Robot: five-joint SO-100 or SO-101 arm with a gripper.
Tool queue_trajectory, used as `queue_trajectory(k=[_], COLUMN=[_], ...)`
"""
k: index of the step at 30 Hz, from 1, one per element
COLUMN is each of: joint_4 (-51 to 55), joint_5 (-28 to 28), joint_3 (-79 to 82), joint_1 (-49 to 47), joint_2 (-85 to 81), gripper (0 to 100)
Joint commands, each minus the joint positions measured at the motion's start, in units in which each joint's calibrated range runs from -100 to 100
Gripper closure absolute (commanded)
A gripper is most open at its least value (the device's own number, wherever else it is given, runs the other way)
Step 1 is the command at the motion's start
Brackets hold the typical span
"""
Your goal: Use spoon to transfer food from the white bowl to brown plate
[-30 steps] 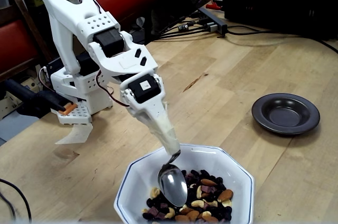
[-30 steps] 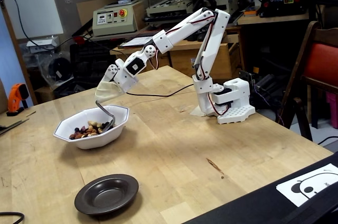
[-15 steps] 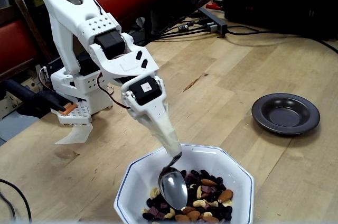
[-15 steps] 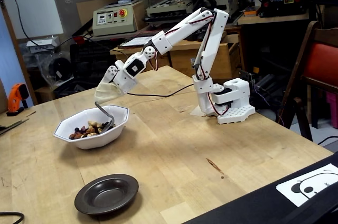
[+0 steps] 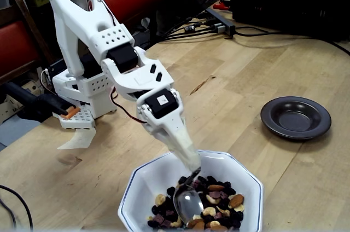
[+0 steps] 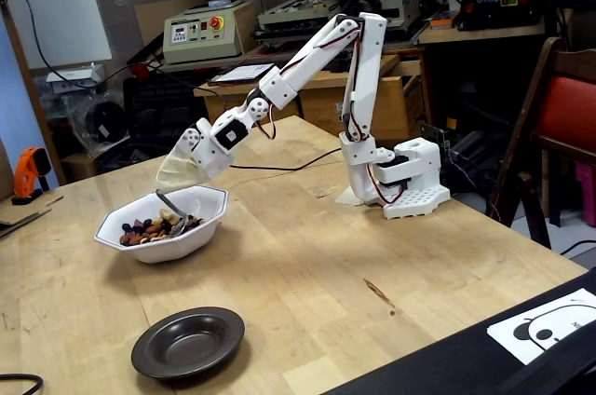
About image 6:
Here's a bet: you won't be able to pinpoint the black case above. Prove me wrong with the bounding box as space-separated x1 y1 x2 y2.
320 268 596 395

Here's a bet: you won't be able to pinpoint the beige masking tape piece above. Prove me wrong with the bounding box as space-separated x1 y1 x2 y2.
333 184 369 207

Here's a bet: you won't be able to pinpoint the red padded wooden chair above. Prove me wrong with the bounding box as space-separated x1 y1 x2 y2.
486 35 596 251

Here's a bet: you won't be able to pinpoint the black plastic crate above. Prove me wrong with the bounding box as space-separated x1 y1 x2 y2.
123 73 210 144

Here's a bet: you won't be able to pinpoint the dark metal strip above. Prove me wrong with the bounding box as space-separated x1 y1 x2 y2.
0 207 52 240

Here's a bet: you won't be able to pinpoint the orange and black tool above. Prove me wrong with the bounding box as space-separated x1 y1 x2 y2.
11 146 51 206

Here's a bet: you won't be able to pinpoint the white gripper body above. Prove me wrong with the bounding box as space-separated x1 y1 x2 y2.
192 130 236 181

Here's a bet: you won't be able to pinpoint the black spool in plastic bag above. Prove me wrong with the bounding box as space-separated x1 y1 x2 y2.
64 91 129 154

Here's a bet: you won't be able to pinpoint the green circuit board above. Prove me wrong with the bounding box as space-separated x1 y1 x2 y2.
420 120 452 154

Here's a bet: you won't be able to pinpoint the beige control box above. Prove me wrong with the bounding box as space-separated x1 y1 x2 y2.
162 0 262 65

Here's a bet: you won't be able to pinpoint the wooden cabinet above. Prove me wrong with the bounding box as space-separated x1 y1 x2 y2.
193 53 427 144

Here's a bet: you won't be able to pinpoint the white device box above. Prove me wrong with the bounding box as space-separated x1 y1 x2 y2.
46 63 106 93

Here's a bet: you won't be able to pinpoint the white octagonal bowl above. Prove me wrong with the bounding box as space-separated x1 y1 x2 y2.
93 184 230 265

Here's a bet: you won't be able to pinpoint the black hanging power cable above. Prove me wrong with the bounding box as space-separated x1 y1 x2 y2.
0 0 141 89

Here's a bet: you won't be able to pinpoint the bent metal spoon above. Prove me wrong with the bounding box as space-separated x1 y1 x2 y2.
155 188 191 237

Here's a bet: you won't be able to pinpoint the flat tablet with white screen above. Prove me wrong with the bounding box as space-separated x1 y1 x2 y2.
207 62 276 88

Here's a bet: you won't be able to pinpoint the dark brown plate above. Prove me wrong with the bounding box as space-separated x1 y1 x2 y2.
130 306 247 381

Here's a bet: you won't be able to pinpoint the trail mix nuts and raisins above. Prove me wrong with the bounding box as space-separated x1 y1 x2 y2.
118 208 206 247

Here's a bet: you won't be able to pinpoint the thick black looped cable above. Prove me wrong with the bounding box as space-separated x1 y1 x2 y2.
0 373 45 395

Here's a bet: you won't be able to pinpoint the wooden workbench top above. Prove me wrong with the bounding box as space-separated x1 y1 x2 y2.
418 21 546 46

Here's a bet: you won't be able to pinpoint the white panda sticker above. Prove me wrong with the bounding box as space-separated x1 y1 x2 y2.
486 287 596 366

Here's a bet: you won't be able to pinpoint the tape-wrapped gripper finger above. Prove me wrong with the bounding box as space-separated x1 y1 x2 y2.
155 127 205 186
160 161 210 190

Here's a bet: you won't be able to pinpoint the white board panel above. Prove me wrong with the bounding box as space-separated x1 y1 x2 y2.
0 0 113 71

